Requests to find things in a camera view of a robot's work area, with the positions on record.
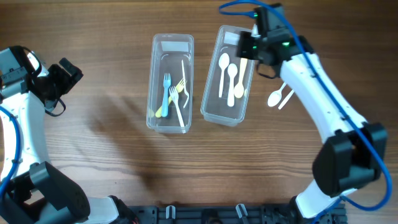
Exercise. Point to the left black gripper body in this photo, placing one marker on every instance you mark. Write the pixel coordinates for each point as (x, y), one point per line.
(59, 81)

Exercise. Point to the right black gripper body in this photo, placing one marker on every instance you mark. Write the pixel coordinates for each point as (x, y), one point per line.
(249, 46)

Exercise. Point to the white plastic spoon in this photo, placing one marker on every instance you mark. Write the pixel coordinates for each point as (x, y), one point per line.
(286, 99)
(232, 72)
(223, 64)

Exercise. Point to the white spoon handle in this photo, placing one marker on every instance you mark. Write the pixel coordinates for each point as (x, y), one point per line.
(275, 97)

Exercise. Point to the yellow plastic spoon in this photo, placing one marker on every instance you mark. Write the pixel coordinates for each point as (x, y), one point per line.
(239, 88)

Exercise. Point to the thin white plastic fork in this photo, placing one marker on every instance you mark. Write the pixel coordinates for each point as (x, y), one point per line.
(185, 84)

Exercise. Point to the pale blue plastic fork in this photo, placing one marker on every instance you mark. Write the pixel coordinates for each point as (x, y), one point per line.
(166, 86)

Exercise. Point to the yellow plastic fork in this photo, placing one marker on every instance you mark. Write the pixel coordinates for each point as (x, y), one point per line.
(179, 87)

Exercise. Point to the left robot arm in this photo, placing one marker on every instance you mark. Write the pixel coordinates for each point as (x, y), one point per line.
(32, 189)

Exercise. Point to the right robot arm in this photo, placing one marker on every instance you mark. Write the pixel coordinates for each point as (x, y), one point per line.
(352, 153)

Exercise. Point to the right clear plastic container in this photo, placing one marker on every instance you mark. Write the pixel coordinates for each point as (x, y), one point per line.
(226, 93)

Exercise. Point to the clear plastic container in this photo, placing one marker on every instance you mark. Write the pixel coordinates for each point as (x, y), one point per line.
(168, 50)
(226, 93)

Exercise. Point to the left clear plastic container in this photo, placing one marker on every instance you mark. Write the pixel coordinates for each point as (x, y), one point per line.
(168, 50)

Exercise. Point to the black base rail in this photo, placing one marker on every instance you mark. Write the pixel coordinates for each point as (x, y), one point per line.
(265, 214)

